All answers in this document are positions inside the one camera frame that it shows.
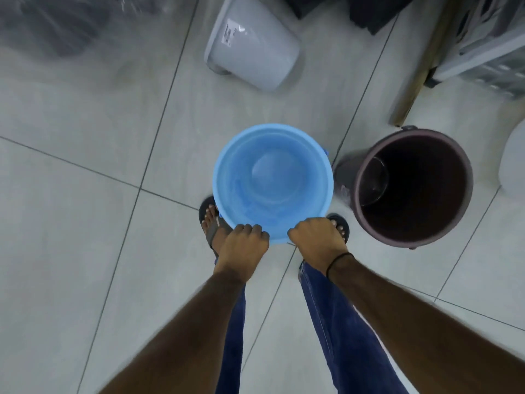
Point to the person's left hand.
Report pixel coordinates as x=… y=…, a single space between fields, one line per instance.
x=240 y=254

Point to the person's right hand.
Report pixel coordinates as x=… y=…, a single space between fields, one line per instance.
x=318 y=242

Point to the person's right fingers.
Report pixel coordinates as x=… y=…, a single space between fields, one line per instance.
x=301 y=228

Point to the person's left fingers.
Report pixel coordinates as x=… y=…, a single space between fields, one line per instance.
x=250 y=230

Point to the blue plastic bucket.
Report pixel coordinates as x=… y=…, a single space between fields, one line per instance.
x=272 y=182

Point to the person's left forearm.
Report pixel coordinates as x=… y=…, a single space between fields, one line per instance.
x=180 y=340

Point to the person's right forearm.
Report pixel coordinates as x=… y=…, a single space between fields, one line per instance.
x=426 y=328

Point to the person's left foot in sandal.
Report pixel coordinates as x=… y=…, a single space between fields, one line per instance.
x=211 y=227

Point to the person's foot in sandal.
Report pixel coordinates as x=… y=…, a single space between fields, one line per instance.
x=341 y=227
x=211 y=227

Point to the person's right foot in sandal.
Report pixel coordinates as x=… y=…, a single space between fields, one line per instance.
x=341 y=227

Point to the black wrist band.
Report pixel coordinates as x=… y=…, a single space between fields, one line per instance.
x=337 y=260

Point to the person's left leg in jeans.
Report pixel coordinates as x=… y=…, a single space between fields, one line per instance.
x=233 y=344

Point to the person's leg in jeans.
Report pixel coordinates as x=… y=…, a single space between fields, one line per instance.
x=344 y=340
x=233 y=344

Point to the dark maroon plastic bucket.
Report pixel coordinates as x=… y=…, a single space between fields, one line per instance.
x=410 y=188

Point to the person's right leg in jeans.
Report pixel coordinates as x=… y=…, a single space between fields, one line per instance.
x=344 y=340

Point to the white plastic bin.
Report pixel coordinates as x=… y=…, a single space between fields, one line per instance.
x=254 y=40

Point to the wooden stick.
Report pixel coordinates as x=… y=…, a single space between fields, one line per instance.
x=422 y=65

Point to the white plastic container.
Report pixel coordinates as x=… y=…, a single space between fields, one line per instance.
x=513 y=159

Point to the black object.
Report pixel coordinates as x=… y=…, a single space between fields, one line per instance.
x=352 y=8

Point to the grey plastic crate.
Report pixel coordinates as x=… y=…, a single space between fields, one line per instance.
x=484 y=40

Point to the clear plastic wrapped bundle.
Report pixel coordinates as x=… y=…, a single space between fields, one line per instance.
x=61 y=20

